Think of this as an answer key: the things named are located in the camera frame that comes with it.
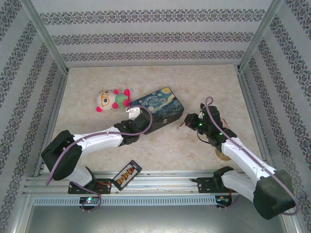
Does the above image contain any starry night painted box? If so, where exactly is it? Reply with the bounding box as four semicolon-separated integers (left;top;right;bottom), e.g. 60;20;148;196
130;86;185;136

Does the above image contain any round gold and red tin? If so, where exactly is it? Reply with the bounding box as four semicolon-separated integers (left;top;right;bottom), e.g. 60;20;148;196
215;149;231;162

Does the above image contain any plush doll with glasses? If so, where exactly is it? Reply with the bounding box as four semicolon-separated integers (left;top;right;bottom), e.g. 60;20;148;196
96;88;132;113

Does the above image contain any black abacus with orange beads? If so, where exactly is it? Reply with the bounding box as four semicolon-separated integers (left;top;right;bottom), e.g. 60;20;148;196
112;160;142;191

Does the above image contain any grey metal sheet panel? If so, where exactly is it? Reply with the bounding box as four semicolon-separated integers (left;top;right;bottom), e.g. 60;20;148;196
23;205;290;233

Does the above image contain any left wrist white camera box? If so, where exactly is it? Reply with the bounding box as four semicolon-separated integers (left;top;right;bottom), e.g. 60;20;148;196
125;106;141;120

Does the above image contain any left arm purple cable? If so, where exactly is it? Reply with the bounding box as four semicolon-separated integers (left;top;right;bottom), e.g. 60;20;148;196
46;107;154;214

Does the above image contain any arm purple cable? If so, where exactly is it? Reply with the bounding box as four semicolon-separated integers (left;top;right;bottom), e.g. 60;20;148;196
205;96;299;216
46;107;154;214

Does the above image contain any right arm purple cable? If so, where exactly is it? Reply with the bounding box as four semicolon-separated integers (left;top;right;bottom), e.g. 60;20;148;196
205;96;299;216

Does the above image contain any aluminium side rail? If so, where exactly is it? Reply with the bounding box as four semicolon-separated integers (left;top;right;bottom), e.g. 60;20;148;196
235;67;277;174
34;69;71;177

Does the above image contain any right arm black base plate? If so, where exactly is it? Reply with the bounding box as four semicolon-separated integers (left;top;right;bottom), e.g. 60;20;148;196
198;177;242;194

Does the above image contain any aluminium front rail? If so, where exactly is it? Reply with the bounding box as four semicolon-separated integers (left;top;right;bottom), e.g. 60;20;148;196
23;169;289;198

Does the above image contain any white slotted cable duct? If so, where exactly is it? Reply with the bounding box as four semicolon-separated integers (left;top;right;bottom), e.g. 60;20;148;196
32;196;217;206

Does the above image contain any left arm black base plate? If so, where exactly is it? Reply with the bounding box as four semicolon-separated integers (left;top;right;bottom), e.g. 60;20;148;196
68;178;113;195

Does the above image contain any aluminium frame post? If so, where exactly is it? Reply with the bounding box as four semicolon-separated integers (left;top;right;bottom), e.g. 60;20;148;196
237;0;284;72
20;0;70;73

